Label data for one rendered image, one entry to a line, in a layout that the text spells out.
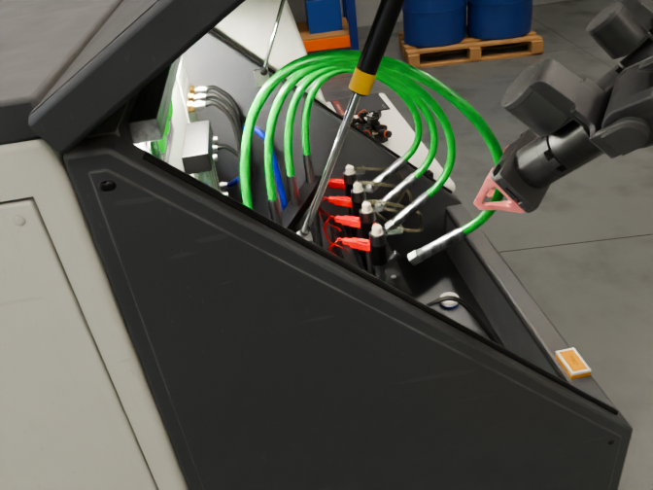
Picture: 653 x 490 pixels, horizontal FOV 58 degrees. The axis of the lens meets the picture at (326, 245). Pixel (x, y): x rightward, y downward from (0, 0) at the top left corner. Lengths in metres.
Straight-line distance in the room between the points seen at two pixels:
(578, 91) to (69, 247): 0.53
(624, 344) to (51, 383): 2.15
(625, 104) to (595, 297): 2.07
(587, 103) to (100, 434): 0.63
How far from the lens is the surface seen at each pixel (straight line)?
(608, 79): 0.99
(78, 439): 0.72
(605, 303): 2.68
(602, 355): 2.44
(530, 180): 0.77
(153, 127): 0.58
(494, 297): 1.17
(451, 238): 0.86
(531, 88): 0.68
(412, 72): 0.77
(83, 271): 0.57
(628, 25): 0.96
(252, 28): 1.19
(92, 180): 0.53
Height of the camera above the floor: 1.62
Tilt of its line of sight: 32 degrees down
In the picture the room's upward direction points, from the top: 8 degrees counter-clockwise
